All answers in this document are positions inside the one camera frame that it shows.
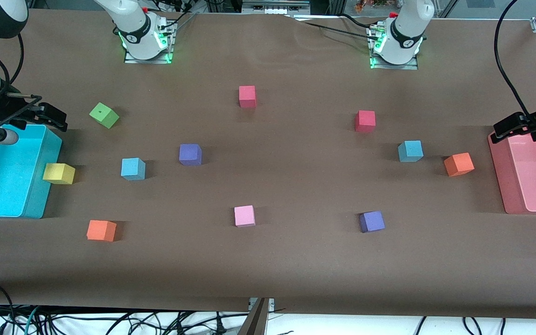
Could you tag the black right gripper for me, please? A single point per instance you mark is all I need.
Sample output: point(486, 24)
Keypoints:
point(11, 107)

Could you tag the blue foam block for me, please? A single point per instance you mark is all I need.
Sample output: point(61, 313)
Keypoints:
point(410, 150)
point(133, 168)

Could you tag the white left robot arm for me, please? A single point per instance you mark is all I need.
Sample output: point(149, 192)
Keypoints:
point(405, 32)

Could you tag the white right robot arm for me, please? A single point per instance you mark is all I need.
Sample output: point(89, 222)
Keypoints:
point(135, 28)

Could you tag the orange foam block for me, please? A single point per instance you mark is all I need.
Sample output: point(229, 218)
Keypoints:
point(101, 231)
point(458, 164)

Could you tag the green foam block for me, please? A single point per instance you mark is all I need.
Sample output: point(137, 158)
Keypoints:
point(104, 115)

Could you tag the yellow foam block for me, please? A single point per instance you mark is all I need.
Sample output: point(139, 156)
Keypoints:
point(58, 173)

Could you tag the red foam block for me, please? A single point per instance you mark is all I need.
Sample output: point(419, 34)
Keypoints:
point(247, 96)
point(365, 121)

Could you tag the purple foam block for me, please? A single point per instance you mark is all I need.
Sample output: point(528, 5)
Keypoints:
point(190, 154)
point(371, 221)

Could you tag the colourful background items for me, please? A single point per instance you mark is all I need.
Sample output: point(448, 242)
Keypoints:
point(375, 3)

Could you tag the pink foam block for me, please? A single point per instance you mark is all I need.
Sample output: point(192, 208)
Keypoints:
point(244, 216)

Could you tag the brown paper table cover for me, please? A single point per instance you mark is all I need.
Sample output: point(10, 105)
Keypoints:
point(296, 270)

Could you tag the grey metal rack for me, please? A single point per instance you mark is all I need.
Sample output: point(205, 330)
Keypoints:
point(275, 5)

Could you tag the dark metal bar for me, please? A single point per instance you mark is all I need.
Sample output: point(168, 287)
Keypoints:
point(255, 321)

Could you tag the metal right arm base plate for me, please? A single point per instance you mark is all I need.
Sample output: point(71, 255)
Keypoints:
point(130, 59)

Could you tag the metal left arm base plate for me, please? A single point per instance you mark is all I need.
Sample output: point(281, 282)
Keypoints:
point(412, 66)

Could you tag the aluminium frame post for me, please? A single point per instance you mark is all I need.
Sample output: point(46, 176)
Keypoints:
point(337, 5)

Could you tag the small metal bracket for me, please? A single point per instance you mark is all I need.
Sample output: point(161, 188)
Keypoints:
point(270, 303)

